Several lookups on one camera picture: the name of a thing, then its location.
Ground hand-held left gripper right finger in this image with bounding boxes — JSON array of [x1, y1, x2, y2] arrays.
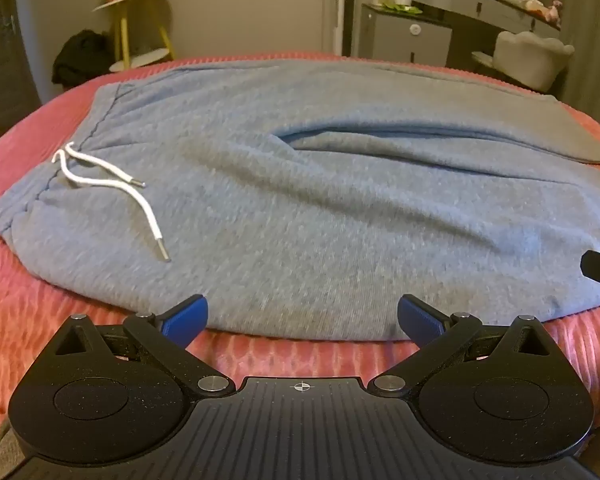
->
[[372, 294, 557, 397]]

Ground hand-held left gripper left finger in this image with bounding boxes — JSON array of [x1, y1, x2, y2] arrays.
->
[[50, 294, 236, 397]]

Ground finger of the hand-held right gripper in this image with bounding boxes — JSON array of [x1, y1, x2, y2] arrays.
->
[[580, 249, 600, 311]]

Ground grey-blue sweat pants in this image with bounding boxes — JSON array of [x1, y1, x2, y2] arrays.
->
[[0, 57, 600, 343]]

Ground pink ribbed bed blanket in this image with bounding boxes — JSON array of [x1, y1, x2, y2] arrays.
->
[[0, 49, 600, 451]]

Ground white shell-shaped chair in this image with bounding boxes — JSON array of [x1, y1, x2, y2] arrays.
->
[[471, 30, 576, 94]]

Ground grey curtain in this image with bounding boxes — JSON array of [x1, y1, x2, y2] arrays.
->
[[532, 0, 600, 126]]

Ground grey cabinet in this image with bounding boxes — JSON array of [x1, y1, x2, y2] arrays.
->
[[357, 3, 454, 68]]

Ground black bag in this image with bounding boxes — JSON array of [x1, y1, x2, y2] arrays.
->
[[51, 30, 117, 87]]

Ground grey vanity desk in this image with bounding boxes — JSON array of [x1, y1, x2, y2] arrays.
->
[[412, 0, 563, 63]]

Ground yellow side table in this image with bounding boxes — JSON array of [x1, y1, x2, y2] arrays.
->
[[92, 0, 177, 73]]

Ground white upright pole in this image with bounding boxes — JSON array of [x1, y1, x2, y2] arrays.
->
[[332, 0, 349, 56]]

